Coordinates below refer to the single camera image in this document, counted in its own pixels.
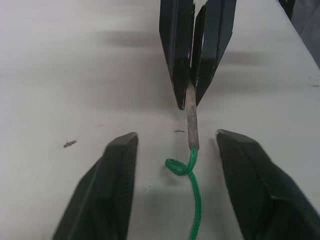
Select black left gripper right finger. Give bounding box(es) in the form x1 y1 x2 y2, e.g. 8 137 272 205
216 128 320 240

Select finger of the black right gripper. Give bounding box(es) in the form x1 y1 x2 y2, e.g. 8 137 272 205
190 0 237 108
159 0 196 111

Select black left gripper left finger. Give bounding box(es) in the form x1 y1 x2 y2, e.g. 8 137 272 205
52 131 139 240

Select green lace with grey tip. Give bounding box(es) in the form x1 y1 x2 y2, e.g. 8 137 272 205
164 82 205 240

